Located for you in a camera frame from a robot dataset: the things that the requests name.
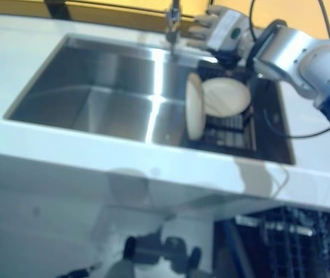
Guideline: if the large beige plate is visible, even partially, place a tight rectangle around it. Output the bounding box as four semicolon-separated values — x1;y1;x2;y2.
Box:
201;77;252;118

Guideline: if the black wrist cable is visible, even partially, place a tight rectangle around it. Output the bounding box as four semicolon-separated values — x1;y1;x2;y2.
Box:
248;0;330;139

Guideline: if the black robot foot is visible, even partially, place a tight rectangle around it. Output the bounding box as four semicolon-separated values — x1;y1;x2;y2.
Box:
189;246;202;270
124;236;138;258

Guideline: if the stainless steel kitchen sink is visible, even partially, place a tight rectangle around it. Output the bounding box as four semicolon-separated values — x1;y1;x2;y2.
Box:
2;33;296;166

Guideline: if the small speckled beige plate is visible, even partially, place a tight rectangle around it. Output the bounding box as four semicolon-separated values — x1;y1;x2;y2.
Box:
185;72;206;140

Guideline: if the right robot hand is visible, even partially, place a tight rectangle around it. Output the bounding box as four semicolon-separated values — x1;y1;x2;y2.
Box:
186;7;252;69

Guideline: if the dark wire dishwasher rack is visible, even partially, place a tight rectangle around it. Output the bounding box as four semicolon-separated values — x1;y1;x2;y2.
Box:
234;205;330;278

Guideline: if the black right robot foot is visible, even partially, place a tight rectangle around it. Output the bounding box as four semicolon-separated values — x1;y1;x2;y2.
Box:
189;246;202;270

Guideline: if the black sink dish rack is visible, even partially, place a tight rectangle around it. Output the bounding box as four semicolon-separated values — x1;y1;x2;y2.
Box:
182;59;258;151

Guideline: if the chrome gooseneck kitchen faucet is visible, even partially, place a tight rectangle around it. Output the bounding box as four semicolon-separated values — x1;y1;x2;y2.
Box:
164;0;183;58

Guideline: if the black left robot foot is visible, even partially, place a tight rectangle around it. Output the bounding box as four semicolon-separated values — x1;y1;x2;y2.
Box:
124;236;138;258

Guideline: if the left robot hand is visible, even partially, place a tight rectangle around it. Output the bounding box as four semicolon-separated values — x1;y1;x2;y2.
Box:
62;261;102;278

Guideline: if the white glossy cabinet door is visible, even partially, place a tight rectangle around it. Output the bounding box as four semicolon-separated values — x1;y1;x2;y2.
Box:
0;150;154;232
147;173;241;229

